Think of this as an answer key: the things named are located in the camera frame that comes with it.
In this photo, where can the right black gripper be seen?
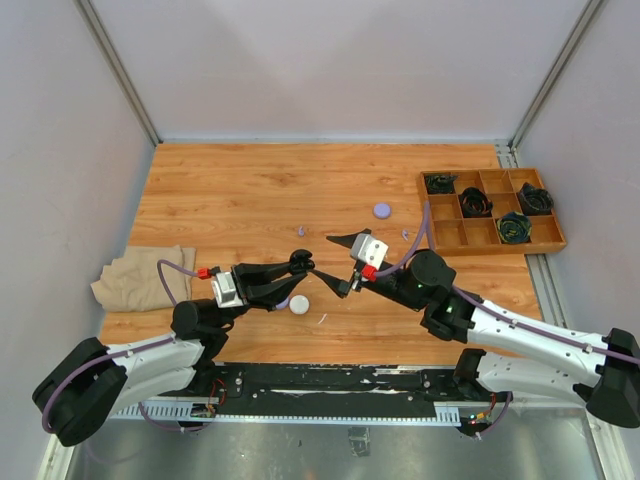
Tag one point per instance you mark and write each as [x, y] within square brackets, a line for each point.
[341, 287]

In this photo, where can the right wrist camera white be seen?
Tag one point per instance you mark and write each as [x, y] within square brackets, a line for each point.
[369, 250]

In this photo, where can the rolled dark tie right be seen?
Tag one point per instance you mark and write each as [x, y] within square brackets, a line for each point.
[535, 201]

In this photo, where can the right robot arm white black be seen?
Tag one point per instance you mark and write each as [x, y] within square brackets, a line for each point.
[505, 351]

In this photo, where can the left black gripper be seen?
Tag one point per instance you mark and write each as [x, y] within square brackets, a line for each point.
[256, 287]

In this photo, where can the black earbud charging case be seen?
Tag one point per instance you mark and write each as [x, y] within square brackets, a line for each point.
[301, 261]

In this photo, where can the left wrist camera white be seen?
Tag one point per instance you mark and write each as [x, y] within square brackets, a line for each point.
[226, 293]

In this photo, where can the rolled dark tie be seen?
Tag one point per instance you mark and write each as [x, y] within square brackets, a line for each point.
[440, 184]
[535, 201]

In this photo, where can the rolled black tie centre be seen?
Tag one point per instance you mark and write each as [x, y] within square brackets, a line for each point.
[475, 204]

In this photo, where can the purple charging case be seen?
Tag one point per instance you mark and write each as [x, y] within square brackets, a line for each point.
[382, 210]
[283, 304]

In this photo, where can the white slotted cable duct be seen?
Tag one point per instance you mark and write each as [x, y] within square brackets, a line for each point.
[197, 413]

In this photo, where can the rolled dark tie top left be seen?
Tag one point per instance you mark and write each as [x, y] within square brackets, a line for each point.
[440, 184]

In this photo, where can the wooden compartment tray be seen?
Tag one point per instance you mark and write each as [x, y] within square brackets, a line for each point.
[451, 234]

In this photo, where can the white earbud charging case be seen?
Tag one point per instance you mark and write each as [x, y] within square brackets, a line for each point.
[299, 304]

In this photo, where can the rolled blue yellow tie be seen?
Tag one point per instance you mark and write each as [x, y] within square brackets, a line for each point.
[514, 228]

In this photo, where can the beige folded cloth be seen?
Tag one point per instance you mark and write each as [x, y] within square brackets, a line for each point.
[131, 283]

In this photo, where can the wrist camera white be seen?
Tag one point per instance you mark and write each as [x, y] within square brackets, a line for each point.
[226, 293]
[369, 250]

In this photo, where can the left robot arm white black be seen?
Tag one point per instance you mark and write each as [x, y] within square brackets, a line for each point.
[95, 381]

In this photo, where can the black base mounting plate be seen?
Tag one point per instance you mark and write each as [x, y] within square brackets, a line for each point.
[352, 388]

